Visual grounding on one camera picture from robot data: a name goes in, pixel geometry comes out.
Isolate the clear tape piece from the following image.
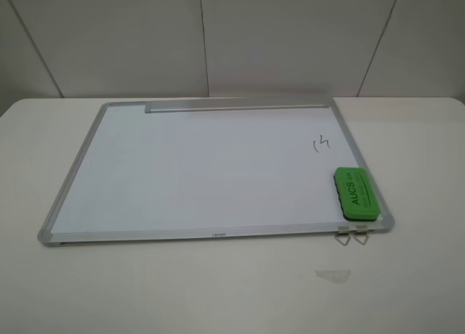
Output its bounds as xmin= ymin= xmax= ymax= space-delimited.
xmin=315 ymin=269 xmax=351 ymax=284

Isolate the left metal binder clip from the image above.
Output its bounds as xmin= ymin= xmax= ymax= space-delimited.
xmin=335 ymin=227 xmax=351 ymax=246

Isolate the aluminium framed whiteboard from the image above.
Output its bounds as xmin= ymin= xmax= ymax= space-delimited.
xmin=38 ymin=95 xmax=395 ymax=246

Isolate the green whiteboard eraser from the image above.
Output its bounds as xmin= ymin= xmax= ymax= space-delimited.
xmin=333 ymin=167 xmax=381 ymax=222

